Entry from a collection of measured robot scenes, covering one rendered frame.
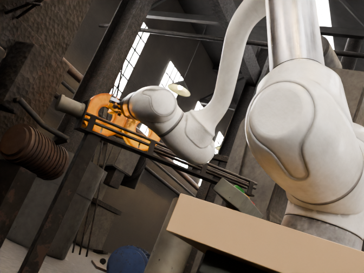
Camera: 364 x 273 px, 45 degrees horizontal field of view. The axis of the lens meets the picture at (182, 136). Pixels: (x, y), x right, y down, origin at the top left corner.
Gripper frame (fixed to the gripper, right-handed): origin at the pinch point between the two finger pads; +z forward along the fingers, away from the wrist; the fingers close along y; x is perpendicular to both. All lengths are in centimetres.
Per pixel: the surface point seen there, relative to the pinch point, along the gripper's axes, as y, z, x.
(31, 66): -29.8, 7.7, 0.2
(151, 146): 20.7, 4.9, -4.3
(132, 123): 10.8, 7.4, 0.1
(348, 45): 559, 544, 489
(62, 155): -8.1, 2.6, -22.0
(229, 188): 36.6, -30.2, -9.7
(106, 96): -2.4, 7.8, 4.5
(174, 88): 355, 856, 294
